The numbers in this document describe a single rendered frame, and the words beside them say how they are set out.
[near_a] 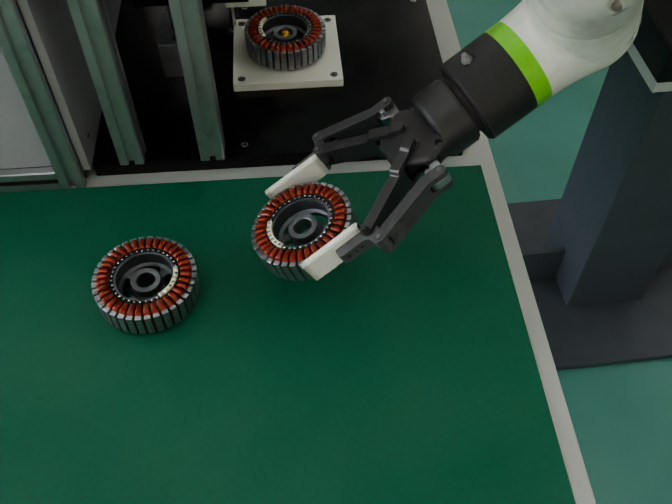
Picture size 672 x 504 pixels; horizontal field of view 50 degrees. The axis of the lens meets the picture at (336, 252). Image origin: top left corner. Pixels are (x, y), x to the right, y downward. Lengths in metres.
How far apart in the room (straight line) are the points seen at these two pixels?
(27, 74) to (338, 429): 0.50
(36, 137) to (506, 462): 0.64
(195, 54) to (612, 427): 1.18
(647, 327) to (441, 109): 1.16
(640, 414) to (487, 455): 0.98
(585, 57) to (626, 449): 1.05
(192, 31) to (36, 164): 0.28
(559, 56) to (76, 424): 0.58
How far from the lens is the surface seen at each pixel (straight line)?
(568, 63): 0.74
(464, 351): 0.78
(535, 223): 1.90
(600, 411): 1.67
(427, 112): 0.73
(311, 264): 0.72
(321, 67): 1.04
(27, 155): 0.96
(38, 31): 0.83
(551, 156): 2.10
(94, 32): 0.84
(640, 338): 1.77
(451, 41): 1.15
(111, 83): 0.86
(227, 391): 0.76
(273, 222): 0.78
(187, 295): 0.79
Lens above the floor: 1.42
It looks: 52 degrees down
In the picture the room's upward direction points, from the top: straight up
